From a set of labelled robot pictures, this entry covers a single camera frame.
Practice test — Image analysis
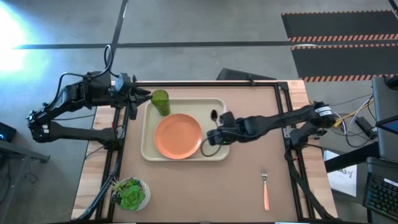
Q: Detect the white paper sign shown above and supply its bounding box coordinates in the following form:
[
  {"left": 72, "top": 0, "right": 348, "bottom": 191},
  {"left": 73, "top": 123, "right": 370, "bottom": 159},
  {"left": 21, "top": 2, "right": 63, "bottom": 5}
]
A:
[{"left": 323, "top": 151, "right": 358, "bottom": 197}]

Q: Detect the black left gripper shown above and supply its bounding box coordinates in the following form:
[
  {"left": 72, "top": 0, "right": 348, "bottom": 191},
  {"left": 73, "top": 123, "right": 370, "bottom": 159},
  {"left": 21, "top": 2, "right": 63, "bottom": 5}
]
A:
[{"left": 111, "top": 83, "right": 153, "bottom": 121}]

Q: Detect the green translucent plastic cup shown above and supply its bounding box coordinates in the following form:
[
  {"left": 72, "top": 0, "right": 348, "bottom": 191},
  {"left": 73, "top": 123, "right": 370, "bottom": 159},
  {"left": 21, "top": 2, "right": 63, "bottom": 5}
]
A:
[{"left": 150, "top": 89, "right": 171, "bottom": 117}]

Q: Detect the dark metal spoon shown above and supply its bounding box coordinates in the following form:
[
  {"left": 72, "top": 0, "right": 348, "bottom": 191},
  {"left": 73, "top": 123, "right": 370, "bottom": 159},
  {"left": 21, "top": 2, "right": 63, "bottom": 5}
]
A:
[{"left": 210, "top": 109, "right": 220, "bottom": 128}]

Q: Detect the yellow floor cable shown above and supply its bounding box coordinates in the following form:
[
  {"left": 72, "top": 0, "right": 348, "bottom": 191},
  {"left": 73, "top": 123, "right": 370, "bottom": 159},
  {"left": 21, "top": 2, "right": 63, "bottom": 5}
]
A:
[{"left": 334, "top": 99, "right": 374, "bottom": 128}]

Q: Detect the black aluminium table frame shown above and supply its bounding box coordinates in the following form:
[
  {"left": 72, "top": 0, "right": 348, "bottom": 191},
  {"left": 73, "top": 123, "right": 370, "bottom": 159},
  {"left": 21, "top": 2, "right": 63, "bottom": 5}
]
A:
[{"left": 74, "top": 81, "right": 341, "bottom": 223}]

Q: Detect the black desk beam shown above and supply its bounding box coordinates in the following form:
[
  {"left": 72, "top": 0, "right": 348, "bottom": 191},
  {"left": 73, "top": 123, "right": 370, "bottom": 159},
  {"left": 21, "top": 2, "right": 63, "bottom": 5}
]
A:
[{"left": 323, "top": 141, "right": 381, "bottom": 174}]

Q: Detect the black hazard-striped floor mat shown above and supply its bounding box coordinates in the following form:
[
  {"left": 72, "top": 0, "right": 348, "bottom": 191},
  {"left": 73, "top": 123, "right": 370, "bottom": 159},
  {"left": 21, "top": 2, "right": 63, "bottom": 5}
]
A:
[
  {"left": 290, "top": 43, "right": 398, "bottom": 83},
  {"left": 281, "top": 10, "right": 398, "bottom": 43}
]

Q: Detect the beige plastic tray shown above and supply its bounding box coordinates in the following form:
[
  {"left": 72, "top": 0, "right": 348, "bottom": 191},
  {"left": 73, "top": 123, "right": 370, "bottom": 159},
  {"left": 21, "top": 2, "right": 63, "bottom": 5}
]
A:
[{"left": 140, "top": 98, "right": 231, "bottom": 162}]

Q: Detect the black backlit keyboard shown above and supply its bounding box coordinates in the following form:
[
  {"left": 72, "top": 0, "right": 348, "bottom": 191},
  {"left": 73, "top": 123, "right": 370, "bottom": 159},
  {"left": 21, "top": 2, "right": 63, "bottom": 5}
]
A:
[{"left": 363, "top": 172, "right": 398, "bottom": 222}]

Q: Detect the blue lit screen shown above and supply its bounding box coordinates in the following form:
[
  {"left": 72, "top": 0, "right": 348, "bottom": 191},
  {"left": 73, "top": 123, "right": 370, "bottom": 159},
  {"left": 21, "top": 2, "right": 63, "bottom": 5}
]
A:
[{"left": 375, "top": 114, "right": 398, "bottom": 136}]

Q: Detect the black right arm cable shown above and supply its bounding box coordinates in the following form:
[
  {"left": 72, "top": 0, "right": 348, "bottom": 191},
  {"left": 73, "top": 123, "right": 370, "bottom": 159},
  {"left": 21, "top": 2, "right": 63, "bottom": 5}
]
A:
[{"left": 200, "top": 136, "right": 222, "bottom": 157}]

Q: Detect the grey laptop lid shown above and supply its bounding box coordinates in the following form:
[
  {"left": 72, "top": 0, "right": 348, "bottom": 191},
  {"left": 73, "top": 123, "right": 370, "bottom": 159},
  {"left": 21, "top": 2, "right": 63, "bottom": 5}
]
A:
[{"left": 371, "top": 76, "right": 398, "bottom": 162}]

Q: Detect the grey metal stand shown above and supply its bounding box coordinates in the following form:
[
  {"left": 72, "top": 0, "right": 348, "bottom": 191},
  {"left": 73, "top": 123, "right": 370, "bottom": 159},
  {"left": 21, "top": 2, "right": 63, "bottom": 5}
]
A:
[{"left": 0, "top": 139, "right": 50, "bottom": 218}]

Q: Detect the brown table mat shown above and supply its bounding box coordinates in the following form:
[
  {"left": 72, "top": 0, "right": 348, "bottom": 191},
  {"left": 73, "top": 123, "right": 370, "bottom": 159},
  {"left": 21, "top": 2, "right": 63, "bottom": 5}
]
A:
[{"left": 112, "top": 86, "right": 299, "bottom": 223}]

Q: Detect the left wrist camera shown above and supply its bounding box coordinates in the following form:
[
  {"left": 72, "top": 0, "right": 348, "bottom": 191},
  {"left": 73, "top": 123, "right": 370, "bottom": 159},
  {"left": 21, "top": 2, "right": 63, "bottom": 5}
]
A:
[{"left": 114, "top": 73, "right": 132, "bottom": 93}]

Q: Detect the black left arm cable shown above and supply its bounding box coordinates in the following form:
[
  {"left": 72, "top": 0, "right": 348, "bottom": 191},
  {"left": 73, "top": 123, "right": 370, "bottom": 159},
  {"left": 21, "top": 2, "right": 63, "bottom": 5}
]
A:
[{"left": 51, "top": 45, "right": 121, "bottom": 106}]

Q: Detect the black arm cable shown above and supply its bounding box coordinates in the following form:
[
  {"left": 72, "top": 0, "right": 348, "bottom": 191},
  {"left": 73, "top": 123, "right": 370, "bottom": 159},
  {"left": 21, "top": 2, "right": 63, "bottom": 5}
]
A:
[
  {"left": 51, "top": 45, "right": 121, "bottom": 106},
  {"left": 200, "top": 136, "right": 222, "bottom": 157}
]

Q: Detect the black round object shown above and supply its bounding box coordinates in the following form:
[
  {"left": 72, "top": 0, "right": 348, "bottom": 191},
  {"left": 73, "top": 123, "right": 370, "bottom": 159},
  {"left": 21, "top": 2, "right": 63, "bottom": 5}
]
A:
[{"left": 384, "top": 75, "right": 398, "bottom": 91}]

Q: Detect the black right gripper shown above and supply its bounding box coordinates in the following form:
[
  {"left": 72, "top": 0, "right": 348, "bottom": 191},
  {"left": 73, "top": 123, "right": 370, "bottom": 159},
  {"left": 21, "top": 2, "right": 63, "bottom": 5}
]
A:
[{"left": 206, "top": 111, "right": 248, "bottom": 146}]

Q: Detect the black power adapter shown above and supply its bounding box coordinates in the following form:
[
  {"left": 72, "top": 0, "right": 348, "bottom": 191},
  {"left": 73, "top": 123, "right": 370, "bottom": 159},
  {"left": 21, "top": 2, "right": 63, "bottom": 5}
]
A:
[{"left": 354, "top": 116, "right": 377, "bottom": 140}]

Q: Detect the succulent plant in white pot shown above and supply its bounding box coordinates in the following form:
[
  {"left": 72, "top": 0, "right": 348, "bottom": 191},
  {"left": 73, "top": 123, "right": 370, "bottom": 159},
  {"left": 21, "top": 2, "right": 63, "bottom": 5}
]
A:
[{"left": 111, "top": 176, "right": 152, "bottom": 212}]

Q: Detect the black device with blue light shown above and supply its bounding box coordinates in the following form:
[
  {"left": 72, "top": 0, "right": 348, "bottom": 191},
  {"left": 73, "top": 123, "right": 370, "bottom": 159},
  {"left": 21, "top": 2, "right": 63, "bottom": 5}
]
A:
[{"left": 0, "top": 122, "right": 17, "bottom": 143}]

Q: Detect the orange plastic plate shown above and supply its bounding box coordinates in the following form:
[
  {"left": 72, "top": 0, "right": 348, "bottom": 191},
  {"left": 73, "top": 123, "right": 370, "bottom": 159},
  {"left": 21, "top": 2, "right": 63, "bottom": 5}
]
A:
[{"left": 154, "top": 113, "right": 203, "bottom": 160}]

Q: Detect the black box behind table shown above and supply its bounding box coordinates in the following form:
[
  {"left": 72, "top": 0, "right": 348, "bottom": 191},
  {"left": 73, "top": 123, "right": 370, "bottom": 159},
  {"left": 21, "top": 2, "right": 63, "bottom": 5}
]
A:
[{"left": 216, "top": 67, "right": 277, "bottom": 81}]

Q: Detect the fork with orange handle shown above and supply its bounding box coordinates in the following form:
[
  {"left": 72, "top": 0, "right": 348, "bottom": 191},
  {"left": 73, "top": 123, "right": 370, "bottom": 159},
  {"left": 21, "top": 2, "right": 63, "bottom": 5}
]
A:
[{"left": 261, "top": 169, "right": 271, "bottom": 212}]

